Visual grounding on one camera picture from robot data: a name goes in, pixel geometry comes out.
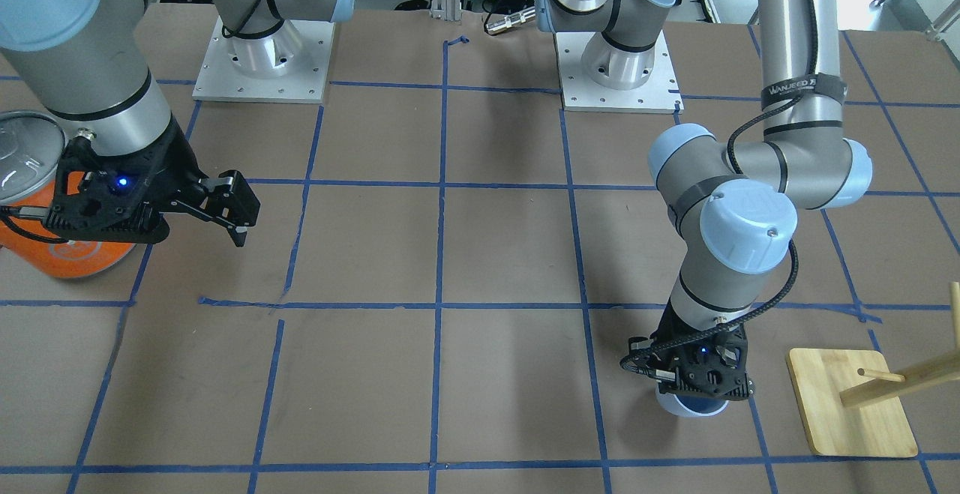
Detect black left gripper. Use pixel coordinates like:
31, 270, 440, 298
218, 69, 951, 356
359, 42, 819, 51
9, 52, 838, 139
619, 307, 754, 401

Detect wooden cup rack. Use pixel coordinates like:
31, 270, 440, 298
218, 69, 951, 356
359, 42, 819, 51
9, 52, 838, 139
786, 281, 960, 457

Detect light blue plastic cup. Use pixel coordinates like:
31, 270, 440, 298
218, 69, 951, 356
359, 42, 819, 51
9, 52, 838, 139
657, 382, 730, 418

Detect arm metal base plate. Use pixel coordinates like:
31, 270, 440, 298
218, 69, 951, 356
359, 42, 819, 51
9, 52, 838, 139
193, 20, 337, 104
554, 32, 685, 114

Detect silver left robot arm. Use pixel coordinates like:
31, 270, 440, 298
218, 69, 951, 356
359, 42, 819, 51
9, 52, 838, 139
535, 0, 873, 418

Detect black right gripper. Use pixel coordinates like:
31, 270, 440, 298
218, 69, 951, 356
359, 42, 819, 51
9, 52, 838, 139
43, 119, 261, 247

